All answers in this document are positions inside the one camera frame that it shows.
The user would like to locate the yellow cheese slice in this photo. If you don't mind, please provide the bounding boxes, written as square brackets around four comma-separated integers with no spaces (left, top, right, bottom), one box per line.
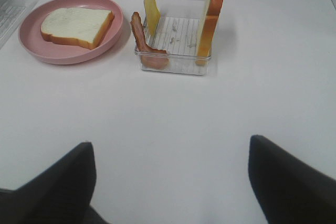
[143,0,161,36]

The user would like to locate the right clear plastic tray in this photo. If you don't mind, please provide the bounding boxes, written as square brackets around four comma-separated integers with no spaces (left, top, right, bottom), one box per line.
[134,0,211,76]

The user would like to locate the bread slice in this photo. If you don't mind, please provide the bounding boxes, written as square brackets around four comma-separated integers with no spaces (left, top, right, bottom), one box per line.
[40,7,114,50]
[195,0,223,66]

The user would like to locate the bacon strip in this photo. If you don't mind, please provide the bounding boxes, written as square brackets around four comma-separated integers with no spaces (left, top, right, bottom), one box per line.
[130,12,169,70]

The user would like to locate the left clear plastic tray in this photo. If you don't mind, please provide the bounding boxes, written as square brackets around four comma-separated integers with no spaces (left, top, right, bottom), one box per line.
[1,0,27,48]

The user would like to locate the clear plastic tray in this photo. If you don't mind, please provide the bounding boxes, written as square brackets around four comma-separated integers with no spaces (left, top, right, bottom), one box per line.
[134,0,211,76]
[1,0,27,48]

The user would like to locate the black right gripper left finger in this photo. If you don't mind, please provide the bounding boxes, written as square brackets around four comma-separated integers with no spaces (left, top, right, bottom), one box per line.
[1,142,106,223]

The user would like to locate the pink round plate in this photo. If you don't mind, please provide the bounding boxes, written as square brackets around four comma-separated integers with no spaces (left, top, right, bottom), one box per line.
[18,0,123,65]

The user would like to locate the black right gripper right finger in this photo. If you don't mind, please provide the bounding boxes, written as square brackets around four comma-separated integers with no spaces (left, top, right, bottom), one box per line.
[248,135,335,223]

